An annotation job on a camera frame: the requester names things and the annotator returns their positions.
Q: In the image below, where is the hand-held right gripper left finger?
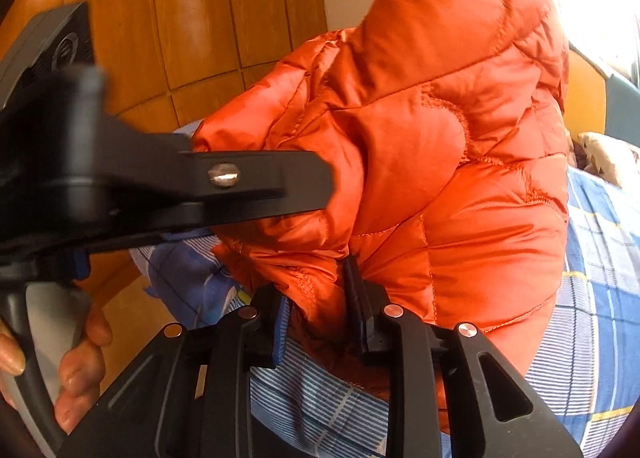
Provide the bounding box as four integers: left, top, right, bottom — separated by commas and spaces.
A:
60, 283, 291, 458

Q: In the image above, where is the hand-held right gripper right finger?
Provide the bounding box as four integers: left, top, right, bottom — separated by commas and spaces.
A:
342, 255, 583, 458

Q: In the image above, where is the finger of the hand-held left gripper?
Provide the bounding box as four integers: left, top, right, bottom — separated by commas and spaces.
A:
74, 198, 322, 285
106, 111, 334, 217

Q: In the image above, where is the orange puffer jacket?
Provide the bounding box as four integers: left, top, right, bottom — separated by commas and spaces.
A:
191, 0, 571, 434

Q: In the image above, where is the person's left hand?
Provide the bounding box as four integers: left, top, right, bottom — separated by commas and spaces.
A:
0, 305, 113, 434

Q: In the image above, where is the wooden wardrobe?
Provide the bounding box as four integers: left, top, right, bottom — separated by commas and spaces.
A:
0, 0, 328, 139

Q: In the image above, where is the white printed pillow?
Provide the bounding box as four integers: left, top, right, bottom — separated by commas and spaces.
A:
577, 132, 640, 186

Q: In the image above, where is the grey yellow blue headboard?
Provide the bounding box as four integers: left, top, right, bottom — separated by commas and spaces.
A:
567, 51, 640, 149

